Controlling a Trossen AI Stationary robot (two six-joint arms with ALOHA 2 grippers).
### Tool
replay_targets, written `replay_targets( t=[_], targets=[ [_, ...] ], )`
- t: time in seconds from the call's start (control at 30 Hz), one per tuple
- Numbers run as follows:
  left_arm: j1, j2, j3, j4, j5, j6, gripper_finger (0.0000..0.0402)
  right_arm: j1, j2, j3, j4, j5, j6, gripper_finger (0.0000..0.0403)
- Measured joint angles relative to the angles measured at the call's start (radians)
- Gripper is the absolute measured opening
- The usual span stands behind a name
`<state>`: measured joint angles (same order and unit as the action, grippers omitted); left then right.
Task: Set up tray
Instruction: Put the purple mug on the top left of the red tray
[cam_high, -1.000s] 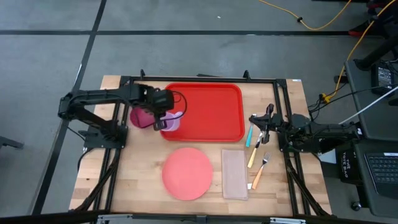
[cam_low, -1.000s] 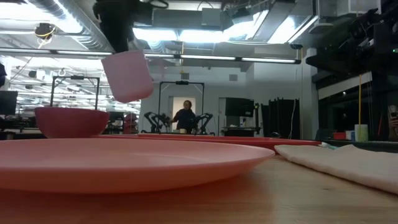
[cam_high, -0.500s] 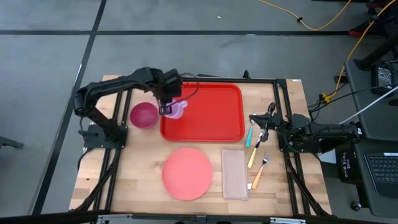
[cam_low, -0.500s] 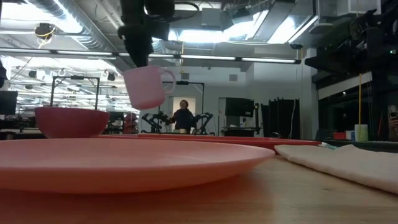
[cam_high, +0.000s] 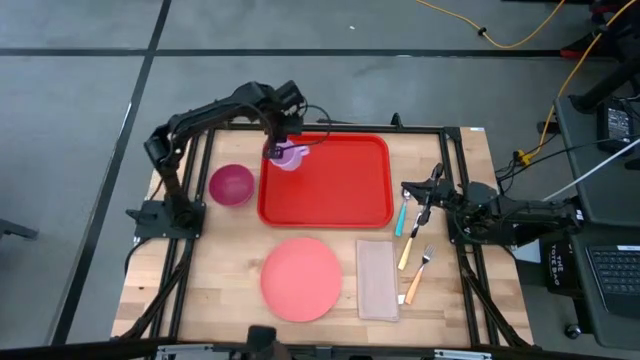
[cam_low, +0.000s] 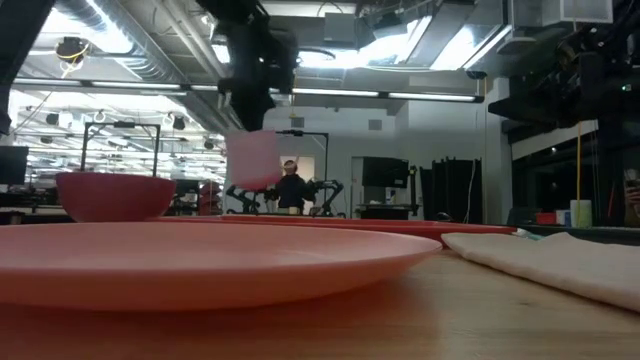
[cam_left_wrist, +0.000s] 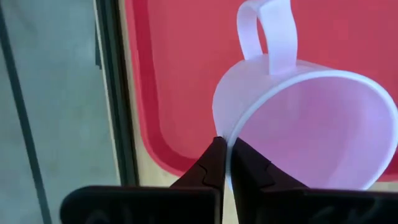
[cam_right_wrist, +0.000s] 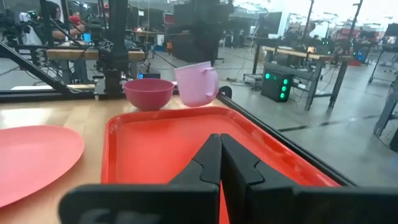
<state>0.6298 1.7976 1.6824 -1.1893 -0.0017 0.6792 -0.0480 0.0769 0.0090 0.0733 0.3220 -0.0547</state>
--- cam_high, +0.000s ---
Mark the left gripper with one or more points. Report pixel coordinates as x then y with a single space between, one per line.
285 122

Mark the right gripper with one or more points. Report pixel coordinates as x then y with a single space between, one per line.
437 192

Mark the lilac plastic mug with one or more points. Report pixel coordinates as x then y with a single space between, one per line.
294 160

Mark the magenta plastic bowl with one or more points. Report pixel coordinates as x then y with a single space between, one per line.
231 185

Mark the beige cloth napkin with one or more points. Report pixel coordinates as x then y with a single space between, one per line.
377 280

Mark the salmon pink round plate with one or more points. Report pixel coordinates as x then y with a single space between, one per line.
300 280

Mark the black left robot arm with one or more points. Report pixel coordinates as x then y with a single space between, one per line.
210 111

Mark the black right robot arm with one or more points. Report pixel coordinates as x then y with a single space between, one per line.
530 217

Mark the red plastic tray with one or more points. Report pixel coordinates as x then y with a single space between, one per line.
340 190

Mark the black power strip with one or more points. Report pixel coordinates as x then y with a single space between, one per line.
547 127

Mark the black tote bag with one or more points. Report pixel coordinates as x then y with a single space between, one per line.
557 267

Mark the grey side table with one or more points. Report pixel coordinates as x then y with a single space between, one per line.
580 190

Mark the person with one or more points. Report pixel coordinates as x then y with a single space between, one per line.
610 80
265 345

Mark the black power brick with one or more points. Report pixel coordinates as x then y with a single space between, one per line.
617 125

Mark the black caster wheel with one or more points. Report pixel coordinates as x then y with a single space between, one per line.
573 332

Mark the dark laptop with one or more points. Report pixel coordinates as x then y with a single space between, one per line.
617 275

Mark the dark metal stand foot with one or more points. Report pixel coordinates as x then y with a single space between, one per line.
17 230

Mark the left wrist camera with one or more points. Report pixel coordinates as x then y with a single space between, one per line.
290 94

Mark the black aluminium table frame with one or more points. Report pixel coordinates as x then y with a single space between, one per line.
350 128

